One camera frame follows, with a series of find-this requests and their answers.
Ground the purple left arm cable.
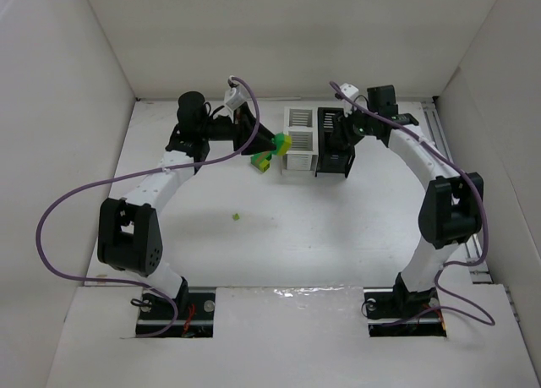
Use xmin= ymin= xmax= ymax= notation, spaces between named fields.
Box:
xmin=36 ymin=75 xmax=260 ymax=337

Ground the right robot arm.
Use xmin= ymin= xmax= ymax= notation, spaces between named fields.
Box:
xmin=331 ymin=83 xmax=486 ymax=324

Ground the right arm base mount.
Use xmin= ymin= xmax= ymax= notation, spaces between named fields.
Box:
xmin=361 ymin=287 xmax=447 ymax=338

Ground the black slotted container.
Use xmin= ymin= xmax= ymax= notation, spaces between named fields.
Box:
xmin=315 ymin=107 xmax=355 ymax=178

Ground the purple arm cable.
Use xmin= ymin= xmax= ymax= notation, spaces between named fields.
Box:
xmin=329 ymin=80 xmax=496 ymax=325
xmin=36 ymin=75 xmax=260 ymax=337

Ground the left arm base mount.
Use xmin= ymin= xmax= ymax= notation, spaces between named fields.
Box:
xmin=130 ymin=286 xmax=217 ymax=338

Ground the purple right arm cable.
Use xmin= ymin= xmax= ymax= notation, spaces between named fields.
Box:
xmin=329 ymin=80 xmax=496 ymax=325

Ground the lime square lego brick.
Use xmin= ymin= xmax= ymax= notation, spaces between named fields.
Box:
xmin=258 ymin=160 xmax=271 ymax=173

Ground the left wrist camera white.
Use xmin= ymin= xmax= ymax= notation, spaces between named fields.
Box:
xmin=223 ymin=85 xmax=247 ymax=114

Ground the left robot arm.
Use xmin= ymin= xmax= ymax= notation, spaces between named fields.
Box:
xmin=97 ymin=86 xmax=276 ymax=311

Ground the white slotted container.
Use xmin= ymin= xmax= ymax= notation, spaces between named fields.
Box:
xmin=281 ymin=107 xmax=319 ymax=175

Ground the green rounded lego brick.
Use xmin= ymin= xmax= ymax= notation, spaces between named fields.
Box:
xmin=272 ymin=133 xmax=284 ymax=156

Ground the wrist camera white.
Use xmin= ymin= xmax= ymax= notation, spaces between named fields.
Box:
xmin=223 ymin=85 xmax=247 ymax=114
xmin=336 ymin=83 xmax=360 ymax=117

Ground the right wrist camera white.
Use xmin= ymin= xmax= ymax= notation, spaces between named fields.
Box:
xmin=336 ymin=83 xmax=360 ymax=117

